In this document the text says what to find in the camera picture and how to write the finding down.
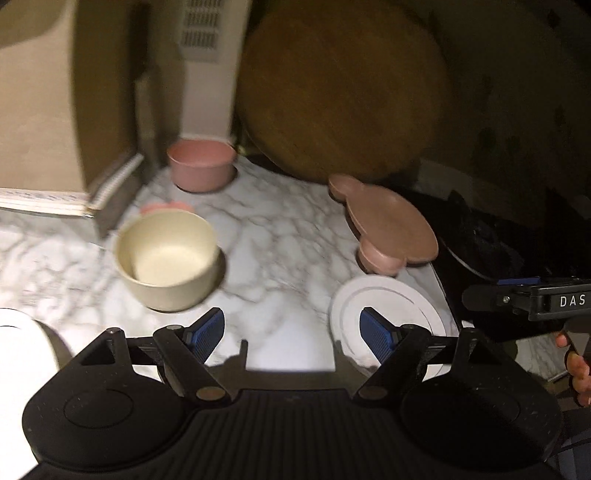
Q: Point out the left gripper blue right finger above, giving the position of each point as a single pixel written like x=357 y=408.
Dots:
x=400 y=351

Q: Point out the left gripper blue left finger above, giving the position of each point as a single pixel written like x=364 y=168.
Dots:
x=184 y=351

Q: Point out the pink bear-shaped plate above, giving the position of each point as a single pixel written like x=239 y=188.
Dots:
x=392 y=232

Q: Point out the person's right hand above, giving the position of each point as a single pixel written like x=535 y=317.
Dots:
x=578 y=369

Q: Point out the white round plate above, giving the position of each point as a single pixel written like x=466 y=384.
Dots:
x=396 y=301

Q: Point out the black induction cooktop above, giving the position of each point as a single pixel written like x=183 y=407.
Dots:
x=548 y=240

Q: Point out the cream round bowl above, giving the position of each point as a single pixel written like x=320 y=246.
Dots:
x=168 y=260

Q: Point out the small pink heart dish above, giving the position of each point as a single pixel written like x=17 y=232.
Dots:
x=175 y=205

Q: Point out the white bowl at left edge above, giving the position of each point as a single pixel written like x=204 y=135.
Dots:
x=27 y=362

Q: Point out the pink round bowl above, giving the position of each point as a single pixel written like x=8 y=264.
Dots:
x=200 y=166

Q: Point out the round wooden cutting board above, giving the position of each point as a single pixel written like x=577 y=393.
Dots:
x=354 y=87

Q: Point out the grey wall vent grille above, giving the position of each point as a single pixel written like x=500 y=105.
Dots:
x=199 y=30

